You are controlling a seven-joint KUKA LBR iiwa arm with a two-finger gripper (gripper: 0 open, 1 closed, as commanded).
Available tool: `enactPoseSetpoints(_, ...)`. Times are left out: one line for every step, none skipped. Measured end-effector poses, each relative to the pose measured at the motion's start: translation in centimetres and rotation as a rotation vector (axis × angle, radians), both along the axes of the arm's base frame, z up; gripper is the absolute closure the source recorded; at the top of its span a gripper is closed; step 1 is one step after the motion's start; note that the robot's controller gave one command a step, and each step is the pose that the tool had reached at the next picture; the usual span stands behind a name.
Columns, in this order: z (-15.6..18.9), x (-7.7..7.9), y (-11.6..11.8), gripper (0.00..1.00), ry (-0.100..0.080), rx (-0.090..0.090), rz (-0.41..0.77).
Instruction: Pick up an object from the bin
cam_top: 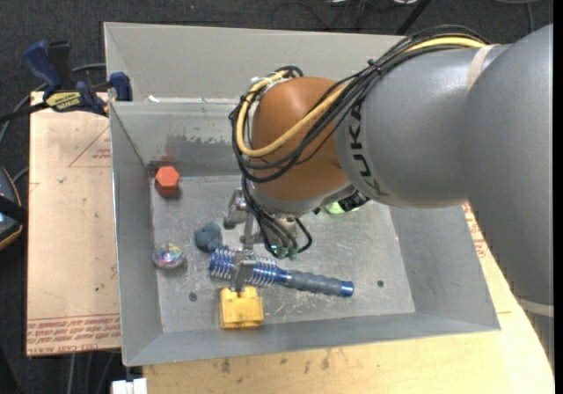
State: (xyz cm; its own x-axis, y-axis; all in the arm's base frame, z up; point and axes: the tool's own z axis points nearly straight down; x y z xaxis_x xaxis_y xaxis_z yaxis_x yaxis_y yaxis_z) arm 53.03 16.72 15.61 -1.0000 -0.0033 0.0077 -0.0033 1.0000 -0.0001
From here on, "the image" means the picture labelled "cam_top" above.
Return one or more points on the brown cardboard board, red print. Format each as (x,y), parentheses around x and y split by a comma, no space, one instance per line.
(70,216)

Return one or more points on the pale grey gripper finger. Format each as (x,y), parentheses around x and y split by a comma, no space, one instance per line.
(246,255)
(242,276)

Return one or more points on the grey metal bin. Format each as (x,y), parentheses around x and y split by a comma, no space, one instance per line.
(352,251)

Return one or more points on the red hexagonal block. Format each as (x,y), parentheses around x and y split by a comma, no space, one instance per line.
(167,179)

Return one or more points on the bright green ball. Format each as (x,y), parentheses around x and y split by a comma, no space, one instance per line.
(334,208)

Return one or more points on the yellow toy block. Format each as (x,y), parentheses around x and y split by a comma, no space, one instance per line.
(241,311)

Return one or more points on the dark teal soft toy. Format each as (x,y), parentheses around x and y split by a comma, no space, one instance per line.
(208,235)

